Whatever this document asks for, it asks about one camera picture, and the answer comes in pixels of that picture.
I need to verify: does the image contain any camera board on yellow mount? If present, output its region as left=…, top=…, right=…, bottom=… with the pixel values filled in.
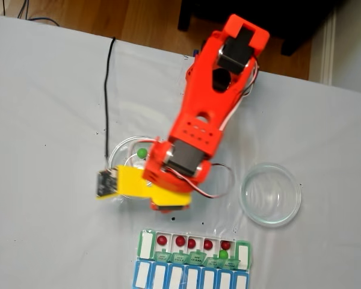
left=95, top=164, right=153, bottom=201

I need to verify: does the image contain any black floor cable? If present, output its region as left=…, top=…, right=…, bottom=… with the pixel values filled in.
left=1, top=0, right=61, bottom=28

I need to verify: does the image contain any white red servo wire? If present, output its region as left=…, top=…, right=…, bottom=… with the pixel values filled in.
left=168, top=57, right=261, bottom=199

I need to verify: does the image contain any green weekly pill organiser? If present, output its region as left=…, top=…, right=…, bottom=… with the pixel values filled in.
left=137, top=229, right=253, bottom=271

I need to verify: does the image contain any glass bowl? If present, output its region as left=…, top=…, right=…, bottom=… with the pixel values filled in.
left=239, top=162, right=302, bottom=228
left=107, top=135, right=157, bottom=201

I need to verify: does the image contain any blue weekly pill organiser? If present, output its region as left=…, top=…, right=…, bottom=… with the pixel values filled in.
left=133, top=260, right=249, bottom=289

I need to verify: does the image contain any white gripper motor wire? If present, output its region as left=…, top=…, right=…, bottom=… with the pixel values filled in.
left=123, top=138, right=159, bottom=167

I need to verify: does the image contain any black furniture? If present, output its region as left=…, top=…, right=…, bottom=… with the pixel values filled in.
left=177, top=0, right=350, bottom=57

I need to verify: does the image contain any white table cloth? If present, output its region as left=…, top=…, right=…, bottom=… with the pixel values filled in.
left=0, top=14, right=361, bottom=289

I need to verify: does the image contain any black camera cable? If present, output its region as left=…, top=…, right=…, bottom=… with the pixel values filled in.
left=103, top=36, right=117, bottom=173

